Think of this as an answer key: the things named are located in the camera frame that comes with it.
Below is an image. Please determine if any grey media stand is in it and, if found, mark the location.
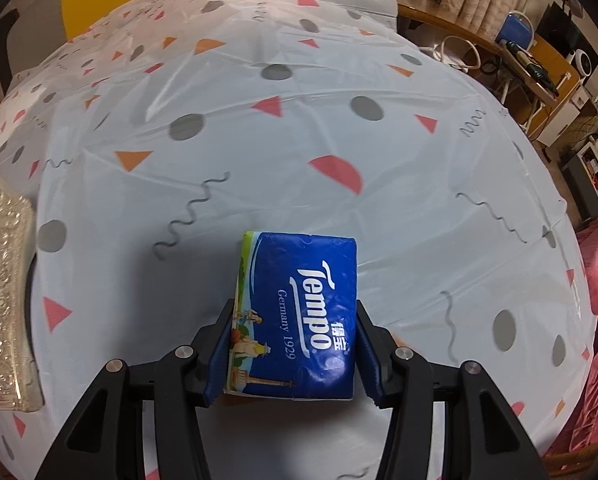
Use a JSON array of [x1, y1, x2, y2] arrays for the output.
[[561, 130, 598, 218]]

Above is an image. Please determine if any black monitor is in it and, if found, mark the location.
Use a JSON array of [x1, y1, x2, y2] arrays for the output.
[[536, 2, 582, 53]]

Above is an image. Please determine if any white round fan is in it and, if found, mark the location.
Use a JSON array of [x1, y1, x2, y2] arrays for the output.
[[569, 47, 598, 78]]

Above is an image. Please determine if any embossed gold tissue box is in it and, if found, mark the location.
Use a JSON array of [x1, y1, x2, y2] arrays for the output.
[[0, 159, 46, 413]]

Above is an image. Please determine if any black hair tool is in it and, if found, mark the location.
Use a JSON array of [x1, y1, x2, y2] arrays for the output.
[[506, 42, 560, 96]]

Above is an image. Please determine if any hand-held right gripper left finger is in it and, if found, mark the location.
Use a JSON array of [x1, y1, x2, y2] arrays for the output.
[[34, 299, 236, 480]]

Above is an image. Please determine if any white power cable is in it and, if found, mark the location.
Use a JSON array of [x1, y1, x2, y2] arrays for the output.
[[421, 35, 482, 72]]

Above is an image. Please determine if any white small cabinet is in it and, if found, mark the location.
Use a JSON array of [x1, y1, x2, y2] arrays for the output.
[[541, 85, 592, 148]]

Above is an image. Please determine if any wooden cabinet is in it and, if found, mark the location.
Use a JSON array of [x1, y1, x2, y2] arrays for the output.
[[531, 35, 587, 126]]

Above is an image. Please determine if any blue folding chair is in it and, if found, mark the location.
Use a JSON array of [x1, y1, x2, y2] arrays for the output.
[[496, 10, 536, 48]]

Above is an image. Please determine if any blue tissue packet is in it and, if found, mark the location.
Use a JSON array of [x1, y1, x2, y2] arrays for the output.
[[221, 231, 358, 401]]

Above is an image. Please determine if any round side table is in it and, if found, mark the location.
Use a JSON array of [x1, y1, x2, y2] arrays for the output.
[[499, 42, 567, 141]]

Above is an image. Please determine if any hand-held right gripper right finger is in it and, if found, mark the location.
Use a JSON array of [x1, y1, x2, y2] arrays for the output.
[[355, 300, 547, 480]]

